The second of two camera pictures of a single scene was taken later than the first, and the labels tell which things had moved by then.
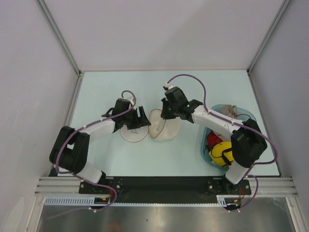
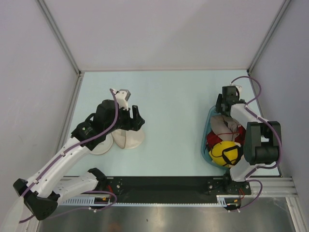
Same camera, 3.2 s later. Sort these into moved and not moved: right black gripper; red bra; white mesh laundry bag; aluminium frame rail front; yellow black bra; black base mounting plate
Moved: right black gripper; white mesh laundry bag
Not moved: red bra; black base mounting plate; aluminium frame rail front; yellow black bra
